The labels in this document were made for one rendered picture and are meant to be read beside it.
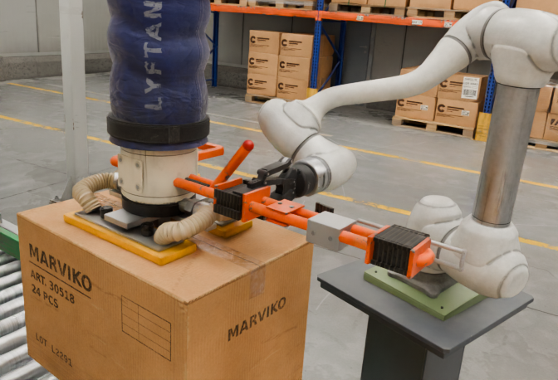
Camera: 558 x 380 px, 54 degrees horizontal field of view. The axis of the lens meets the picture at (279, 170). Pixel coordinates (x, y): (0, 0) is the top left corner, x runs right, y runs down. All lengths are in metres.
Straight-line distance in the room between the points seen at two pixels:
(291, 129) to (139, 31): 0.45
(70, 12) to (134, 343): 3.35
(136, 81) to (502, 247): 1.01
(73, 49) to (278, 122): 3.06
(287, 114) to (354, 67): 8.65
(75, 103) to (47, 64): 7.50
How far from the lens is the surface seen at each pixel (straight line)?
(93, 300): 1.26
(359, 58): 9.96
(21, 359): 1.86
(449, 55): 1.49
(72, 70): 4.30
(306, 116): 1.37
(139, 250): 1.16
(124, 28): 1.15
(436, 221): 1.66
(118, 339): 1.23
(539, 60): 1.41
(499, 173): 1.50
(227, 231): 1.25
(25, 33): 11.68
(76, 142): 4.41
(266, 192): 1.11
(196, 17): 1.15
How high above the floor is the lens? 1.57
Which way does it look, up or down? 16 degrees down
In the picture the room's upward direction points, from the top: 4 degrees clockwise
